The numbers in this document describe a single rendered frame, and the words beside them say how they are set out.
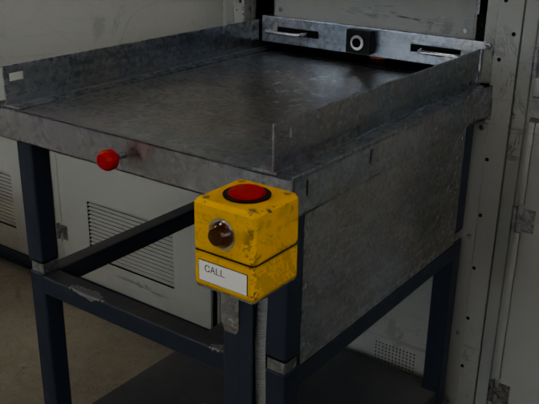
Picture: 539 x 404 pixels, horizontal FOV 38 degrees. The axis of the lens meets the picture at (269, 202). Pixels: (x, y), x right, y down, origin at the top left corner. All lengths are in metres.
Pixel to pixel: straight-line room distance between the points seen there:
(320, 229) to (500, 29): 0.62
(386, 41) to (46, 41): 0.73
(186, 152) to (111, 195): 1.20
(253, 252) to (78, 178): 1.66
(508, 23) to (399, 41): 0.25
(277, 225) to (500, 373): 1.06
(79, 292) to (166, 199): 0.76
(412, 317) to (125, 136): 0.89
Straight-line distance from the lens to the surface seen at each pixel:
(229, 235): 0.78
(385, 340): 1.90
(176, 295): 2.26
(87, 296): 1.43
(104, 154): 1.18
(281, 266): 0.83
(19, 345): 2.36
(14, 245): 2.78
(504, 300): 1.71
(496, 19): 1.59
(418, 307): 1.82
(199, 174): 1.12
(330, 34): 1.79
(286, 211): 0.81
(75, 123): 1.29
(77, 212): 2.46
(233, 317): 0.86
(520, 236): 1.64
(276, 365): 1.19
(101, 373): 2.19
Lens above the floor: 1.19
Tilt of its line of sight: 21 degrees down
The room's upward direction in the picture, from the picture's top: 1 degrees clockwise
